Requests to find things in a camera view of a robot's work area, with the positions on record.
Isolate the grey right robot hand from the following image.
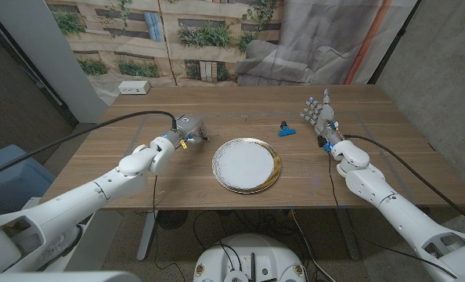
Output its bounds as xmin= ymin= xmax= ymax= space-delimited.
xmin=299 ymin=88 xmax=345 ymax=153

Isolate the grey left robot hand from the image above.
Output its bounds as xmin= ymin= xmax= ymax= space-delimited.
xmin=165 ymin=113 xmax=211 ymax=149

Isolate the blue clothespin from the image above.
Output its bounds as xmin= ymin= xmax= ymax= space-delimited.
xmin=277 ymin=120 xmax=297 ymax=137

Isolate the grey tape outline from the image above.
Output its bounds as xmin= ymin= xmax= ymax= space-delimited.
xmin=97 ymin=111 xmax=417 ymax=208

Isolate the white power strip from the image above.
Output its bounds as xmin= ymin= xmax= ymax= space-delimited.
xmin=117 ymin=80 xmax=151 ymax=96

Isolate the white plate with gold rim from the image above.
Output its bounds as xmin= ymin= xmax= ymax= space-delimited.
xmin=211 ymin=137 xmax=283 ymax=195

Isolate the printed building backdrop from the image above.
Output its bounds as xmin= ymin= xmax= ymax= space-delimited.
xmin=44 ymin=0 xmax=420 ymax=107

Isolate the round black floor fan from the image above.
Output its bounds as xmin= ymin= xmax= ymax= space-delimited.
xmin=157 ymin=210 xmax=189 ymax=231

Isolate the black backdrop stand pole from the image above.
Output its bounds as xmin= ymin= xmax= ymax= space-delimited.
xmin=367 ymin=0 xmax=424 ymax=85

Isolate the grey table leg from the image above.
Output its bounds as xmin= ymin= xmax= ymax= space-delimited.
xmin=336 ymin=207 xmax=361 ymax=262

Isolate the white table leg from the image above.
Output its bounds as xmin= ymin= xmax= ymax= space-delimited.
xmin=136 ymin=210 xmax=159 ymax=262

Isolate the white robot torso base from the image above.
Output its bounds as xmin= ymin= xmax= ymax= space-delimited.
xmin=193 ymin=233 xmax=308 ymax=282

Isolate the white pillar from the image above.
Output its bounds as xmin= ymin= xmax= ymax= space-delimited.
xmin=0 ymin=0 xmax=109 ymax=125

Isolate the blue bin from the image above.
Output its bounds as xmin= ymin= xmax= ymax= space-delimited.
xmin=0 ymin=144 xmax=56 ymax=215

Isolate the white robot chest cover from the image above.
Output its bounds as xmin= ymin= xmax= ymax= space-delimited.
xmin=0 ymin=271 xmax=142 ymax=282

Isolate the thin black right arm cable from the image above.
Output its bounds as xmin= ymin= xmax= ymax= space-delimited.
xmin=327 ymin=151 xmax=341 ymax=208

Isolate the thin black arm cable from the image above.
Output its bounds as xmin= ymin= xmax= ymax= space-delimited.
xmin=327 ymin=151 xmax=341 ymax=208
xmin=151 ymin=175 xmax=160 ymax=215

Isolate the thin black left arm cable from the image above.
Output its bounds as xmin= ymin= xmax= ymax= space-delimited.
xmin=151 ymin=175 xmax=160 ymax=215

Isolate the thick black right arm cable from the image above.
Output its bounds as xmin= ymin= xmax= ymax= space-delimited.
xmin=344 ymin=134 xmax=465 ymax=232

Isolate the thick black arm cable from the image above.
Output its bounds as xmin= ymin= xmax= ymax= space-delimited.
xmin=0 ymin=110 xmax=178 ymax=181
xmin=344 ymin=134 xmax=465 ymax=232

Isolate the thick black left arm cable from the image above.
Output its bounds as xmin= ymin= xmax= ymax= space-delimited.
xmin=0 ymin=110 xmax=178 ymax=181

